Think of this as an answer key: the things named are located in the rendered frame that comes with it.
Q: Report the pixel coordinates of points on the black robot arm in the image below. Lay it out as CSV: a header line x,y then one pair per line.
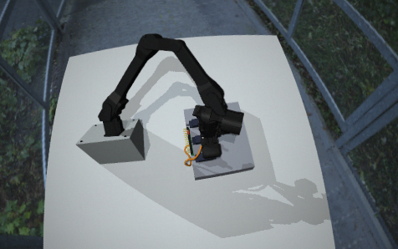
x,y
215,109

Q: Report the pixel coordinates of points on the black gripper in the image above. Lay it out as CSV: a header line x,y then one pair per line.
x,y
210,146

